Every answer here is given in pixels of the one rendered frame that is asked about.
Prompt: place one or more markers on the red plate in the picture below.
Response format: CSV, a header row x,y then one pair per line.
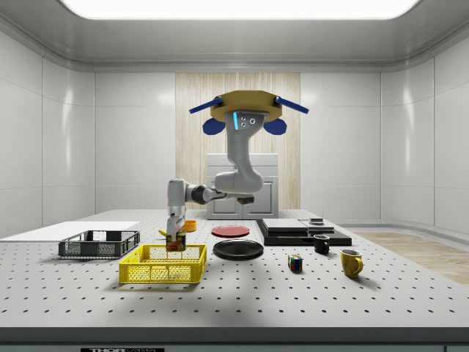
x,y
230,231

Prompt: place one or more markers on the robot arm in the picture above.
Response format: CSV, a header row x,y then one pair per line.
x,y
238,161

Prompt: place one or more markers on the yellow basket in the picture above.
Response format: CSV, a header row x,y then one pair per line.
x,y
157,271

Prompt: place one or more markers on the white cabinet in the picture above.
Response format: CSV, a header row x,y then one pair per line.
x,y
264,201

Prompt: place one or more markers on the banana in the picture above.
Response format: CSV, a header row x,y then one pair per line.
x,y
162,232

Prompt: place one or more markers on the black plate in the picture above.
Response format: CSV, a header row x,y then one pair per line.
x,y
238,249

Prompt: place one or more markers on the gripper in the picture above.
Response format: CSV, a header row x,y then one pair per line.
x,y
175,222

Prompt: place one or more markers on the black stove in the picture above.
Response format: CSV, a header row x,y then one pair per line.
x,y
293,231

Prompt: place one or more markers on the puzzle cube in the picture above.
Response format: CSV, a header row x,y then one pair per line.
x,y
295,263

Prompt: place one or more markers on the white board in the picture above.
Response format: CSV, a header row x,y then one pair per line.
x,y
55,230

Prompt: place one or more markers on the yellow bowl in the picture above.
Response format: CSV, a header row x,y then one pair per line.
x,y
190,226

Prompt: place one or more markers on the flat-sided can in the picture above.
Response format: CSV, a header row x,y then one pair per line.
x,y
176,242

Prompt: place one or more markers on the dark grey basket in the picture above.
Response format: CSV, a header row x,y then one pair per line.
x,y
95,248

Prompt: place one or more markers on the black mug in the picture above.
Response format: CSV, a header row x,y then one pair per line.
x,y
321,245

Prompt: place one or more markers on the yellow mug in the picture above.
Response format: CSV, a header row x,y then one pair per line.
x,y
350,263

